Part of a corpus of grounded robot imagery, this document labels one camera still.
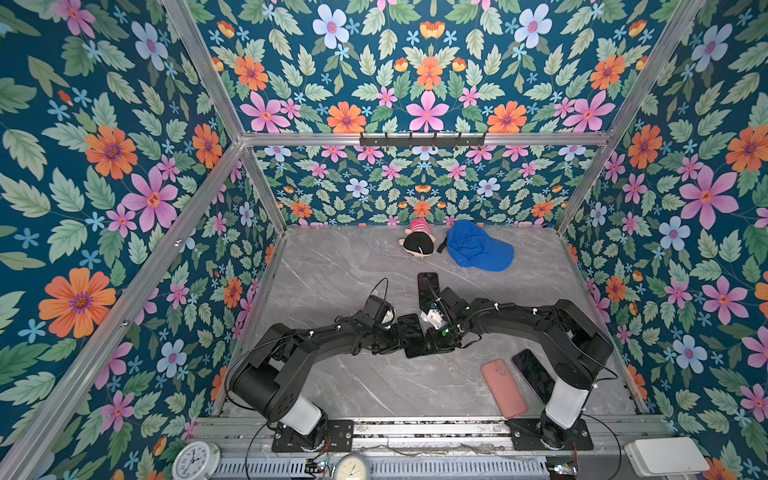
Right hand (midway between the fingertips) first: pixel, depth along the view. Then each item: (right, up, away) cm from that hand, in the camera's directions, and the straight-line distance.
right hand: (423, 350), depth 87 cm
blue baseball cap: (+20, +32, +24) cm, 45 cm away
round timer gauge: (-18, -19, -21) cm, 33 cm away
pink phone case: (+22, -10, -7) cm, 25 cm away
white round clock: (-53, -19, -19) cm, 60 cm away
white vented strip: (-8, -22, -17) cm, 29 cm away
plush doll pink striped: (-1, +34, +19) cm, 39 cm away
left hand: (-3, +3, -1) cm, 5 cm away
